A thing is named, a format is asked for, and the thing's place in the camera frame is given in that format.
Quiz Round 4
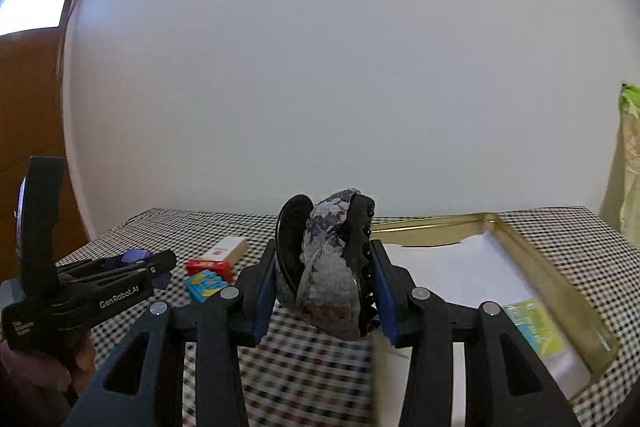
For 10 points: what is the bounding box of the white paper sheet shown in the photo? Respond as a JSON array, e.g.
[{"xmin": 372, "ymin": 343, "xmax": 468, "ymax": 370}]
[{"xmin": 372, "ymin": 232, "xmax": 593, "ymax": 427}]

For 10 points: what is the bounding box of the door window pane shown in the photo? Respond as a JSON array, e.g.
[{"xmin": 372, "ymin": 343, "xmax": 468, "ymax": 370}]
[{"xmin": 0, "ymin": 0, "xmax": 71, "ymax": 38}]

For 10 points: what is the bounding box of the white small box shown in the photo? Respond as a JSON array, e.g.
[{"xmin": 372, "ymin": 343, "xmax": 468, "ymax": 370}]
[{"xmin": 202, "ymin": 237, "xmax": 250, "ymax": 266}]

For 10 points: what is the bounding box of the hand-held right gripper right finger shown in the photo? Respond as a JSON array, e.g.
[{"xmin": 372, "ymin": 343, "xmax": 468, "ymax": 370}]
[{"xmin": 370, "ymin": 239, "xmax": 581, "ymax": 427}]

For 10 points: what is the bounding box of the green printed packet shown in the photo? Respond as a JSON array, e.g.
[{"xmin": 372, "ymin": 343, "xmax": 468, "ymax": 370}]
[{"xmin": 502, "ymin": 299, "xmax": 566, "ymax": 358}]

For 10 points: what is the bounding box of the gold tin box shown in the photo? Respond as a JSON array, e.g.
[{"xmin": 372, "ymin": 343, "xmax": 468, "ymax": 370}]
[{"xmin": 367, "ymin": 213, "xmax": 620, "ymax": 403}]

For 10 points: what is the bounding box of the checkered tablecloth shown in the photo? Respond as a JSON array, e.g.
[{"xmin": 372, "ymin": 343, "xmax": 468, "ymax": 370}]
[{"xmin": 55, "ymin": 206, "xmax": 640, "ymax": 427}]

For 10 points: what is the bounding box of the wooden door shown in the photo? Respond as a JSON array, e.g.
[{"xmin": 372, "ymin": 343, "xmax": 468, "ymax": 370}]
[{"xmin": 0, "ymin": 0, "xmax": 95, "ymax": 278}]

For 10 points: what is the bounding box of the blue and yellow small box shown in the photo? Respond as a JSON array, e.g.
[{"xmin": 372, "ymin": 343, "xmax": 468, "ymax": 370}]
[{"xmin": 184, "ymin": 271, "xmax": 227, "ymax": 304}]

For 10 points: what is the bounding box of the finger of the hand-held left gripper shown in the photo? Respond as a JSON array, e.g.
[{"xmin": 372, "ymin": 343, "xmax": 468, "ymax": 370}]
[
  {"xmin": 75, "ymin": 249, "xmax": 179, "ymax": 293},
  {"xmin": 56, "ymin": 249, "xmax": 152, "ymax": 277}
]

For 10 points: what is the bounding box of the person's left hand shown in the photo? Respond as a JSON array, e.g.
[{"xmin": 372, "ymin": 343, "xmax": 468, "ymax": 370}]
[{"xmin": 0, "ymin": 336, "xmax": 97, "ymax": 408}]

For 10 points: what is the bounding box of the black pearl hair claw clip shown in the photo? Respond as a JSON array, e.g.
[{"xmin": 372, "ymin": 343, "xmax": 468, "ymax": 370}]
[{"xmin": 276, "ymin": 188, "xmax": 383, "ymax": 340}]

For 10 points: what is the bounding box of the green plastic bag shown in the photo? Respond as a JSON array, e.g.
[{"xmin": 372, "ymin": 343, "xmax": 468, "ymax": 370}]
[{"xmin": 599, "ymin": 82, "xmax": 640, "ymax": 239}]

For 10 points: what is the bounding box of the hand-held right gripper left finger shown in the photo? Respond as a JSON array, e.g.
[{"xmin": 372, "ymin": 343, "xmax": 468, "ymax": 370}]
[{"xmin": 62, "ymin": 239, "xmax": 278, "ymax": 427}]

